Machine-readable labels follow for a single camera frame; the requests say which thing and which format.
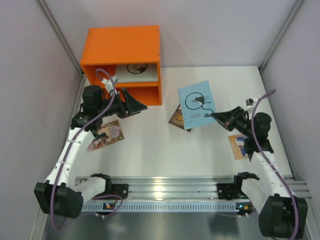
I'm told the pale green Great Gatsby book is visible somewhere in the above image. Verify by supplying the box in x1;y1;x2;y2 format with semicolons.
115;63;158;83

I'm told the light blue cat book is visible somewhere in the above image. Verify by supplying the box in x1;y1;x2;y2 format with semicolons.
177;80;217;130

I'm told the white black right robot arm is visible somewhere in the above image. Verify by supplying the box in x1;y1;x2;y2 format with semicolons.
210;106;308;240

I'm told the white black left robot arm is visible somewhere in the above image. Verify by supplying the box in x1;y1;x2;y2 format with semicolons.
34;85;148;219

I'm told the orange illustrated book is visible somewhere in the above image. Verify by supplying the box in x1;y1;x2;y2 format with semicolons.
228;134;249;160

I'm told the pink illustrated fairy-tale book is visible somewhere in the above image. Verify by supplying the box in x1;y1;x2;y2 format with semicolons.
87;120;125;153

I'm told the dark brown sunset book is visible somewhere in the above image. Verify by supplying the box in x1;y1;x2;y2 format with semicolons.
168;104;192;133

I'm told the orange two-shelf cabinet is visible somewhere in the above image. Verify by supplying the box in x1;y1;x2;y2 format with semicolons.
80;25;163;106

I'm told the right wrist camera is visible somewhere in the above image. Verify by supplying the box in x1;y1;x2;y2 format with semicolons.
245;98;259;109

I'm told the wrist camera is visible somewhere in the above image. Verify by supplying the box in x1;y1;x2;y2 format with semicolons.
102;75;119;94
245;98;259;109

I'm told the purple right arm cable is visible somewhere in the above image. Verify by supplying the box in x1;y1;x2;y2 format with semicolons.
250;89;301;238

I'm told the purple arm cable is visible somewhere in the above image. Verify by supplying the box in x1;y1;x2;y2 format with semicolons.
250;89;301;238
49;68;124;231

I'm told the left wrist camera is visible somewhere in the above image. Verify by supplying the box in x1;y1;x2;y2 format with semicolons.
102;75;119;94

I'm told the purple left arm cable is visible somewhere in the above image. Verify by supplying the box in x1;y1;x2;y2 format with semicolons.
49;68;124;231

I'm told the right aluminium corner post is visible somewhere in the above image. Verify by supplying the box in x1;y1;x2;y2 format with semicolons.
258;0;307;73

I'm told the aluminium corner post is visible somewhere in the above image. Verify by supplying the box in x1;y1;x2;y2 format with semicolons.
37;0;85;76
258;0;307;73

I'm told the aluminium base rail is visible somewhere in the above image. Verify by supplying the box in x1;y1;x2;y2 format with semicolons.
74;176;312;201

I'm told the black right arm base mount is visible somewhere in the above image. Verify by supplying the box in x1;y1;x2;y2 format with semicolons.
216;183;240;201

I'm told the left aluminium corner post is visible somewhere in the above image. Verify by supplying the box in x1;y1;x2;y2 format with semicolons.
37;0;85;76

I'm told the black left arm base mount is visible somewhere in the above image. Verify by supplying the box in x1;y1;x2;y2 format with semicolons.
107;183;129;200

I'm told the slotted grey cable duct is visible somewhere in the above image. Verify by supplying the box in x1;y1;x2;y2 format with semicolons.
82;201;253;213

